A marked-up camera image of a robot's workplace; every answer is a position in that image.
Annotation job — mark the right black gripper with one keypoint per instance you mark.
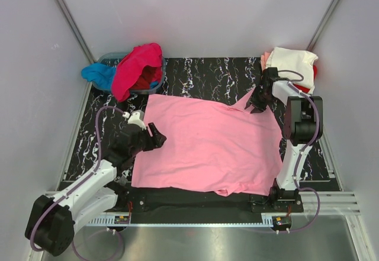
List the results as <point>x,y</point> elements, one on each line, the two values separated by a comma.
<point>260,99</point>

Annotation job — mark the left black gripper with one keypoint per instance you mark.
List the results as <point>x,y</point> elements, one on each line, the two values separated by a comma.
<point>149,138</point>

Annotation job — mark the light pink t-shirt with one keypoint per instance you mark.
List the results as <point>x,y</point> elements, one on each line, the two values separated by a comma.
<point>209,147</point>

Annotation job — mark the blue plastic basket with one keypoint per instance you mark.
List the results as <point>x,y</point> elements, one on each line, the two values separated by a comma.
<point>111,59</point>

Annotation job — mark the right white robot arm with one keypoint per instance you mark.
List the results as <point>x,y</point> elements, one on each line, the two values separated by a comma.
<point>303,125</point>

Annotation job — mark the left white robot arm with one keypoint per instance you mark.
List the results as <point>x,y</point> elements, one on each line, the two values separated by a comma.
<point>54,220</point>

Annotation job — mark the peach folded t-shirt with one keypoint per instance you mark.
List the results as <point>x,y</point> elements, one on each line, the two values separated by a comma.
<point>266,60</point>

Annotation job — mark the red folded t-shirt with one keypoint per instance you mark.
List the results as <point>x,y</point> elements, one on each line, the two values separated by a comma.
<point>307,84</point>

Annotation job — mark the white folded t-shirt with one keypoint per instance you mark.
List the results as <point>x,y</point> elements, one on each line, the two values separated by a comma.
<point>288,62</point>

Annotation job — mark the dark red t-shirt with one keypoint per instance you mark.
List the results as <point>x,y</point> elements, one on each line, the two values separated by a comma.
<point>149,78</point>

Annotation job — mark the magenta t-shirt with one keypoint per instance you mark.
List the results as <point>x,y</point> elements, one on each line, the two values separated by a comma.
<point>131,66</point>

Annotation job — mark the blue t-shirt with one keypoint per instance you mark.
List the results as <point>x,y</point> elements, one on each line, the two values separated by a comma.
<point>101,76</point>

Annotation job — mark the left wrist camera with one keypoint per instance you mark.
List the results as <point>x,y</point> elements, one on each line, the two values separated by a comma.
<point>136,118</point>

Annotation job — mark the white slotted cable duct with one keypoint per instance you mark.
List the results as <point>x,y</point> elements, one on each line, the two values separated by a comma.
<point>124,221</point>

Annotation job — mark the aluminium front rail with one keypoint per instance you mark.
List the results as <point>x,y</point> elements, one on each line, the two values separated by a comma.
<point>340,203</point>

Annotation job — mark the left aluminium corner post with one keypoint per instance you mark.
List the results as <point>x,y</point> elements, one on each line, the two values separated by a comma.
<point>63,7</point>

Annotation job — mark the aluminium corner post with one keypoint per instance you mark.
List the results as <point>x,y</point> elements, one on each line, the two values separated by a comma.
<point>63,7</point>
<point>327,16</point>

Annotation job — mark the right aluminium corner post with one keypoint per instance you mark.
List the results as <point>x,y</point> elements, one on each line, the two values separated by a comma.
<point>327,16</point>

